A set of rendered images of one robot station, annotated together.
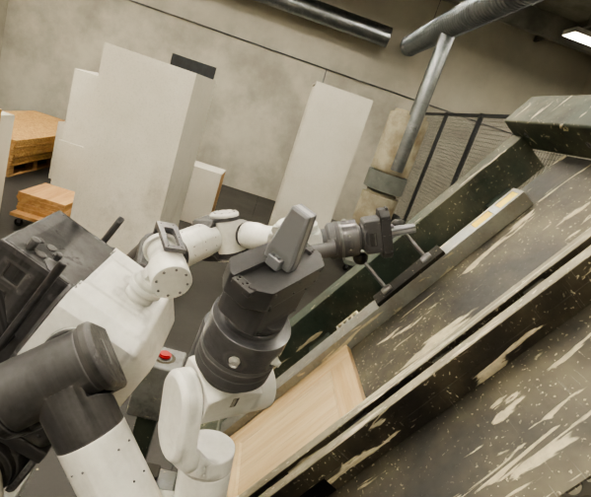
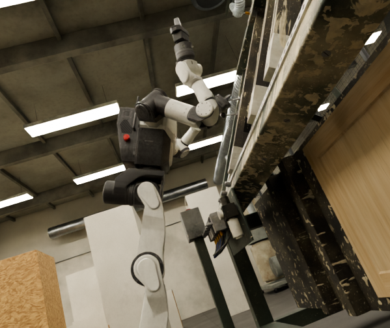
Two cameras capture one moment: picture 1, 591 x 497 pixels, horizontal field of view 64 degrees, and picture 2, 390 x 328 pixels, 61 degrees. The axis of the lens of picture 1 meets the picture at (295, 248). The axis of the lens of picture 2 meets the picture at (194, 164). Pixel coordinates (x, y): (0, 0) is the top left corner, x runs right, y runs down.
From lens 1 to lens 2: 1.53 m
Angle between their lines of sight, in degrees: 36
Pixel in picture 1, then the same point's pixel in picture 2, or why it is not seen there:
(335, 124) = (208, 207)
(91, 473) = (174, 103)
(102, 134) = (101, 259)
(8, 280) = (126, 116)
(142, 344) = not seen: hidden behind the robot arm
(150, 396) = (193, 224)
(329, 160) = not seen: hidden behind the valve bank
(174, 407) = (180, 68)
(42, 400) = (153, 98)
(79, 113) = (77, 299)
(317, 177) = not seen: hidden behind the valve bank
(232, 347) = (181, 43)
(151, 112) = (120, 233)
